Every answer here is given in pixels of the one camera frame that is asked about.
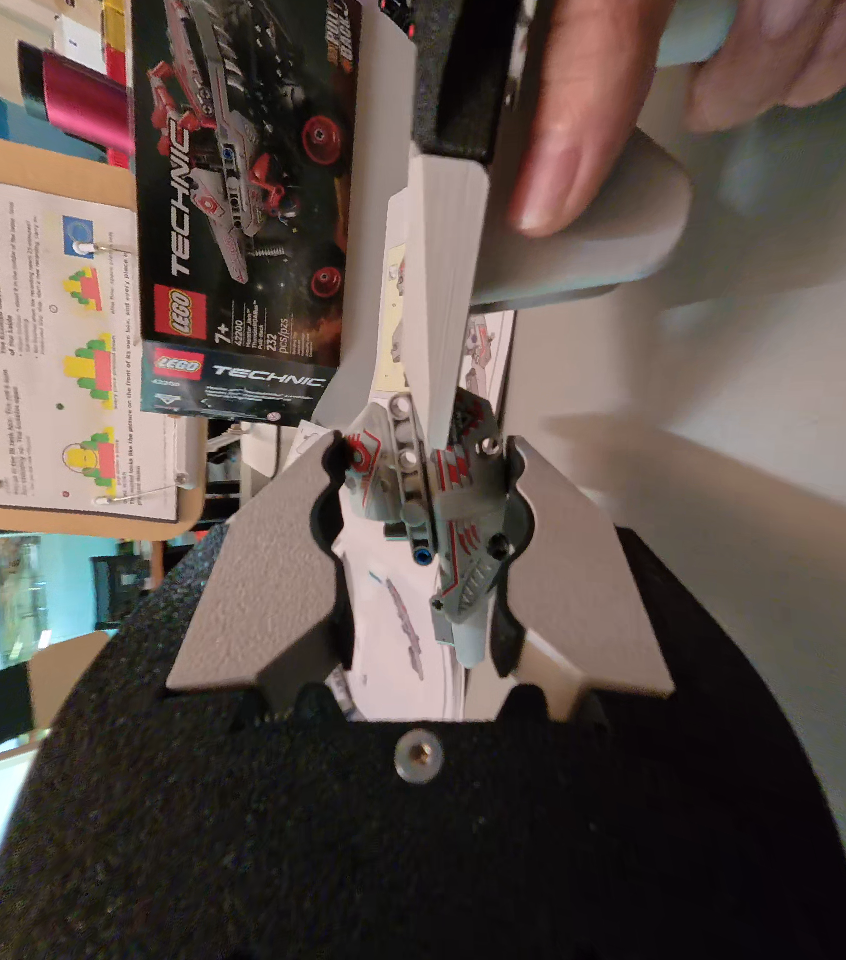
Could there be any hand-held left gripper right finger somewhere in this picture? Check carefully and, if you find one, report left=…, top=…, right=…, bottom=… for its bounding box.
left=490, top=435, right=677, bottom=723

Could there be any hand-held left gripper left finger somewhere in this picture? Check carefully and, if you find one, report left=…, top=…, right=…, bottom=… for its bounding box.
left=166, top=431, right=357, bottom=717

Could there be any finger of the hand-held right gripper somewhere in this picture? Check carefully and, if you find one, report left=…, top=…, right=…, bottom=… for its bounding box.
left=402, top=146, right=490, bottom=447

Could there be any grey toy brick model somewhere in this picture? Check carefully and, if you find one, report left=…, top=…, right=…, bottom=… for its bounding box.
left=340, top=390, right=538, bottom=670

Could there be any person's right hand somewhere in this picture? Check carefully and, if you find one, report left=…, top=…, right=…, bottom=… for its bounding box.
left=509, top=0, right=846, bottom=239

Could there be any white building instruction booklet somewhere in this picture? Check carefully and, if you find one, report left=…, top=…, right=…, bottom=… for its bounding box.
left=295, top=191, right=519, bottom=723

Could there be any black toy brick set box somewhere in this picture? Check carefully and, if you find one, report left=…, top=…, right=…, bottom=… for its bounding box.
left=130, top=0, right=366, bottom=430

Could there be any cardboard box with black flap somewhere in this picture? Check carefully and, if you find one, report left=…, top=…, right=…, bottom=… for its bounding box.
left=0, top=628, right=122, bottom=768

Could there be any printed brick instruction sheet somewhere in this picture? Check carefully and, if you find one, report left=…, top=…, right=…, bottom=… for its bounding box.
left=0, top=171, right=182, bottom=524

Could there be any pink metallic tumbler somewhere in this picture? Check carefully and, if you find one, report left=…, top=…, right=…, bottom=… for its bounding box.
left=18, top=41, right=133, bottom=164

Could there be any instruction sheet on clipboard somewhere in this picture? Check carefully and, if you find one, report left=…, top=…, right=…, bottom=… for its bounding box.
left=0, top=127, right=208, bottom=543

